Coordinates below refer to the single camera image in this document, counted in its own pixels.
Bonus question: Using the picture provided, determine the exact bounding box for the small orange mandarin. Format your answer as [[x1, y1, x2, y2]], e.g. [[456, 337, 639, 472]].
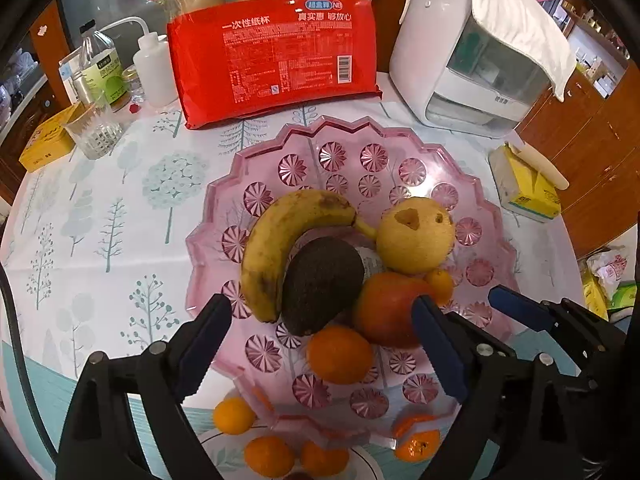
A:
[[425, 269, 455, 306]]

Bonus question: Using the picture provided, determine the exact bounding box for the tree print tablecloth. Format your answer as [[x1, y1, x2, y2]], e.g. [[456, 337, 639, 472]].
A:
[[0, 100, 586, 480]]

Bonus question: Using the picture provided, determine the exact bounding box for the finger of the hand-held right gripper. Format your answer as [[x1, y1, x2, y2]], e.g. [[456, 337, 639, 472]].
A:
[[444, 310, 518, 358], [489, 285, 568, 335]]

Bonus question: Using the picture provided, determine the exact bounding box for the yellow cardboard box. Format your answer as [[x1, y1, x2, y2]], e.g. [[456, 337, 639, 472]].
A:
[[19, 106, 81, 173]]

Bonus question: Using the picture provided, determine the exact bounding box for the red paper cup package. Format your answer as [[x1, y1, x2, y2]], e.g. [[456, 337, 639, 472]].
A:
[[147, 0, 383, 131]]

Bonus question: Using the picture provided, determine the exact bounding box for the dark avocado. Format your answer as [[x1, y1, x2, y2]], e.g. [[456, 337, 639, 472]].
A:
[[282, 237, 366, 337]]

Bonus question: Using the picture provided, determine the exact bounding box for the clear drinking glass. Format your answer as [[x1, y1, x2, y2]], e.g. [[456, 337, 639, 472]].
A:
[[64, 95, 125, 161]]

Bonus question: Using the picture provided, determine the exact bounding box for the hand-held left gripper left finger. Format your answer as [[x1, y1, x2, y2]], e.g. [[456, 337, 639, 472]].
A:
[[55, 292, 233, 480]]

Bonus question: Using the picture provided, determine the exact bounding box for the brown wooden cabinet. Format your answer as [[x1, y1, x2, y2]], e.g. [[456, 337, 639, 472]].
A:
[[520, 65, 640, 261]]

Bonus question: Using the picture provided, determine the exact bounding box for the white countertop appliance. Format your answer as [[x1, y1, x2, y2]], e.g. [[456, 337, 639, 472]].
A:
[[389, 0, 551, 140]]

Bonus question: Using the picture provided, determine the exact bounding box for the yellow banana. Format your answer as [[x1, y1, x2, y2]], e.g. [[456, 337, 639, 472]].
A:
[[241, 189, 378, 323]]

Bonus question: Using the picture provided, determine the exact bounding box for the white plastic bag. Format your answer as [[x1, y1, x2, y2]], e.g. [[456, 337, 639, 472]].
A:
[[582, 247, 640, 321]]

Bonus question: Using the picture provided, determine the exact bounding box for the yellow pear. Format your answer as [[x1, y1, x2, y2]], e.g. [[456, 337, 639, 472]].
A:
[[376, 197, 457, 276]]

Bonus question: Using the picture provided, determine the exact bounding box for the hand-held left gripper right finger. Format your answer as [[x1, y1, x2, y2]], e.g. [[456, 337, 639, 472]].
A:
[[411, 294, 596, 480]]

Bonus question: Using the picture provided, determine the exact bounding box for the green label glass bottle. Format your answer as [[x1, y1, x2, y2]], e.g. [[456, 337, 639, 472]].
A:
[[80, 20, 128, 113]]

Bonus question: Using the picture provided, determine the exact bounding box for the small metal tin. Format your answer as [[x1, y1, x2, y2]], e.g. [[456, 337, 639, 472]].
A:
[[72, 72, 96, 106]]

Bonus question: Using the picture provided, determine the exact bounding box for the white blue carton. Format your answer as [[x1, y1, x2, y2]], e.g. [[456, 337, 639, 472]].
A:
[[59, 55, 86, 98]]

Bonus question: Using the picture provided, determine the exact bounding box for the white cloth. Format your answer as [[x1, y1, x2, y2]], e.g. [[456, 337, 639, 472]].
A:
[[460, 0, 577, 102]]

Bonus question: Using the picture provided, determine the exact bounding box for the yellow tissue pack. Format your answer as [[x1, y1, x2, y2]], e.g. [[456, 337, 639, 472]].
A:
[[488, 141, 570, 223]]

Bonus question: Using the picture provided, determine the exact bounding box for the pink glass fruit bowl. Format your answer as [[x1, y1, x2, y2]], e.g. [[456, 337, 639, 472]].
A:
[[185, 115, 518, 453]]

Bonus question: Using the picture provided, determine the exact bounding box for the white squeeze bottle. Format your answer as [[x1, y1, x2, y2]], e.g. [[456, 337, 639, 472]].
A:
[[102, 16, 180, 108]]

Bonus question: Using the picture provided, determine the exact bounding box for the small glass jar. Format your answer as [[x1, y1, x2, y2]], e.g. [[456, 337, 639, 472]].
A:
[[120, 65, 146, 103]]

